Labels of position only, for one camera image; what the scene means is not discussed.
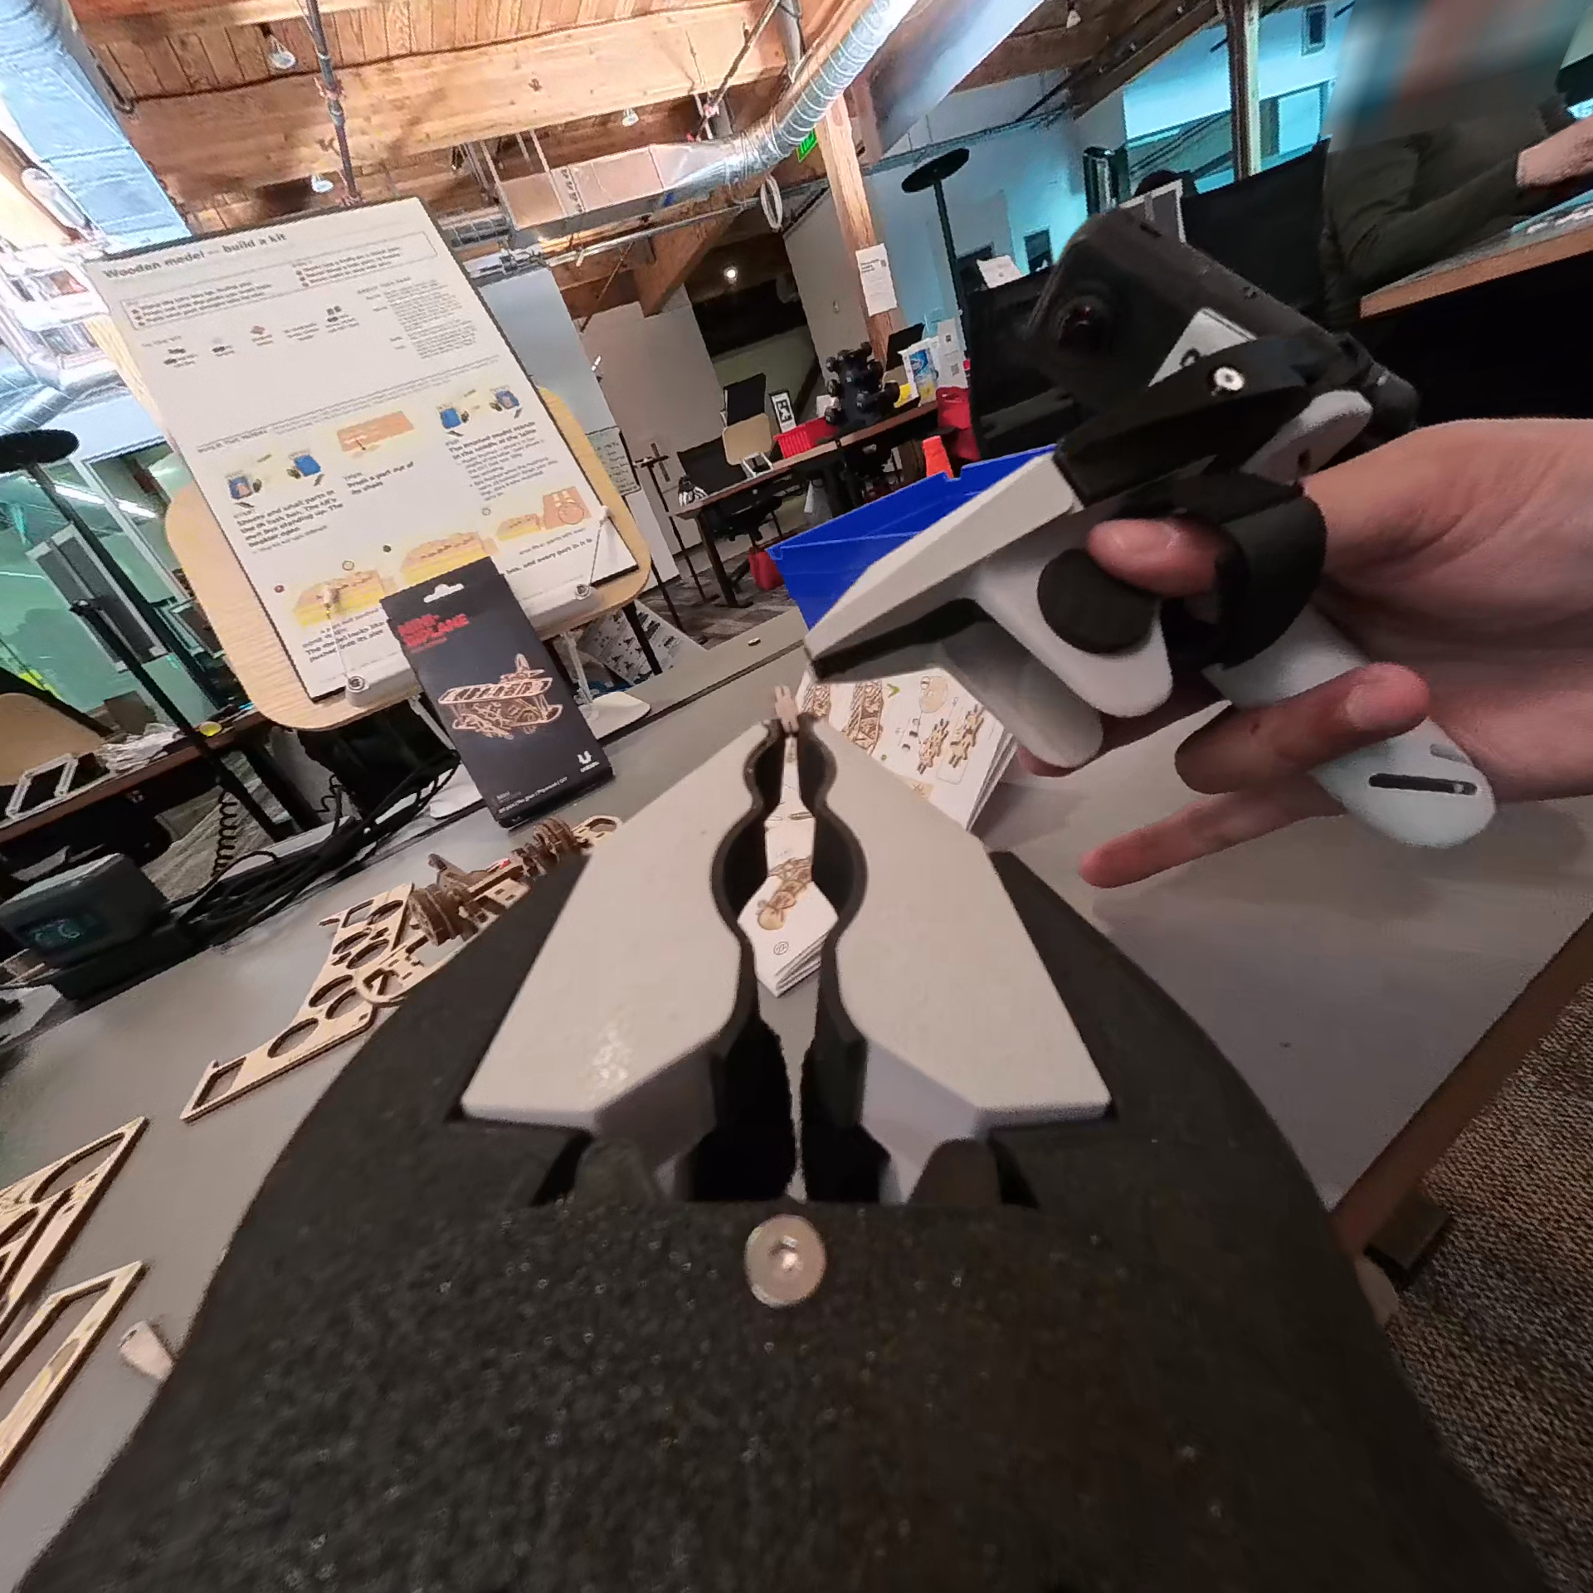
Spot wooden cutout parts sheet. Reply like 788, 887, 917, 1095
179, 881, 420, 1124
0, 1116, 150, 1336
0, 1260, 146, 1486

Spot blue plastic bin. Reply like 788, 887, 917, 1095
763, 446, 1061, 633

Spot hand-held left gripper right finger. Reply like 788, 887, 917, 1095
798, 719, 1114, 1206

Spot dark green power station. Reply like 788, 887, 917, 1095
0, 852, 171, 1000

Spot black floor lamp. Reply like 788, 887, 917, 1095
901, 149, 975, 365

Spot person's right hand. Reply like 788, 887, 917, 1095
1020, 417, 1593, 892

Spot wooden side table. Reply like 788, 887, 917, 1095
1359, 209, 1593, 324

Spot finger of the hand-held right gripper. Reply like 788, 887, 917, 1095
802, 450, 1086, 682

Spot white instruction poster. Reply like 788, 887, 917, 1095
80, 195, 633, 702

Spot black airplane kit box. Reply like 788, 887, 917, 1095
378, 559, 615, 830

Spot wooden airplane model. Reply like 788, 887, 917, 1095
403, 815, 623, 951

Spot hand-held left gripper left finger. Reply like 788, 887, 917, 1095
459, 719, 800, 1202

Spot silver air duct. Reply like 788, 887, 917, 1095
689, 0, 925, 191

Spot black cables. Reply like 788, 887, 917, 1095
171, 744, 465, 929

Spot black office chair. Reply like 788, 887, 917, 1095
1180, 141, 1336, 316

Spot wooden display board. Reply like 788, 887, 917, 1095
83, 318, 656, 735

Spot grey desk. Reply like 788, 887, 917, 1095
0, 608, 1593, 1593

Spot white instruction booklet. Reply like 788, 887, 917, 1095
734, 667, 1024, 1000

